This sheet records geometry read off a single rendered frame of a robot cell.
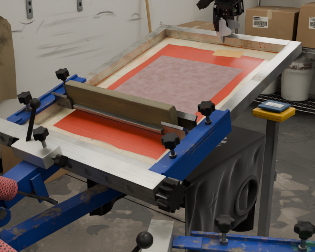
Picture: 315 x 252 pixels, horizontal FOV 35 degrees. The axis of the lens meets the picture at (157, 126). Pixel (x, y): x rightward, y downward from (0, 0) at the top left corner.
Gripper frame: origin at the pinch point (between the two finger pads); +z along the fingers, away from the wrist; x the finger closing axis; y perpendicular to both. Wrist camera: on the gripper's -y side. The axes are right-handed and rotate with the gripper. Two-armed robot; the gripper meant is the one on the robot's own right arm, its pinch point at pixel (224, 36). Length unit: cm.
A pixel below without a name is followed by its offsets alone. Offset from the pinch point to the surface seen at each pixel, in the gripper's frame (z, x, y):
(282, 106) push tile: 34.2, 13.4, 15.3
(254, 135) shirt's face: 27.9, -16.7, 19.2
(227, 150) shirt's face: 23.2, -33.4, 18.8
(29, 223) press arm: 9, -97, 0
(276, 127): 42.6, 10.0, 13.8
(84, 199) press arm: 14, -80, 2
